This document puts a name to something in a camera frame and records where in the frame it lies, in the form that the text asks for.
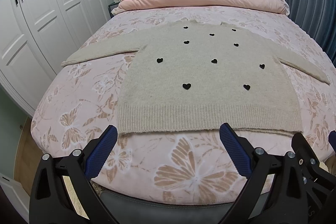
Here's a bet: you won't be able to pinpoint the white wardrobe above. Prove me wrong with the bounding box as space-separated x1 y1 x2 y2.
1 0 113 115

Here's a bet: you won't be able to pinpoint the beige knit sweater black hearts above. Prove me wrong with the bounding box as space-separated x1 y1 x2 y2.
63 21 329 134

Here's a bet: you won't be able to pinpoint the pink butterfly bedspread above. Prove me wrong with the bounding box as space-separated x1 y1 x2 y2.
31 6 335 205

